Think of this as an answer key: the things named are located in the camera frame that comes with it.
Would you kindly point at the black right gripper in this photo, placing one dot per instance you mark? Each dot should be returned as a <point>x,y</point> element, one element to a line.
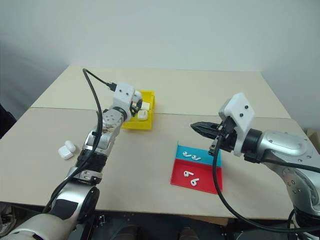
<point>228,140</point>

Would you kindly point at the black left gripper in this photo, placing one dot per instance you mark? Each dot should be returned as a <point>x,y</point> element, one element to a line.
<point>136,105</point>

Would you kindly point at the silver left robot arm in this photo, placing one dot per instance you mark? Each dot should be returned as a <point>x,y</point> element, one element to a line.
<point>100,140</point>

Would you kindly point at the yellow plastic bin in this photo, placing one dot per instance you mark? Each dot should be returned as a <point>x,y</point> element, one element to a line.
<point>140,125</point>

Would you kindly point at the white earbud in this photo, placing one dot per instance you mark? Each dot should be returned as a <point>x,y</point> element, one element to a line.
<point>187,173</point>
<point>194,182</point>
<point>185,153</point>
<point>195,158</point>

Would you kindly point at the blue and red tray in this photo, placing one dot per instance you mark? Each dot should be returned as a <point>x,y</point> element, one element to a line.
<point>202,172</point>

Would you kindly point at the white grey sneaker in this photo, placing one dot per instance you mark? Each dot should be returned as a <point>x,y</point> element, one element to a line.
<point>5,226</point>

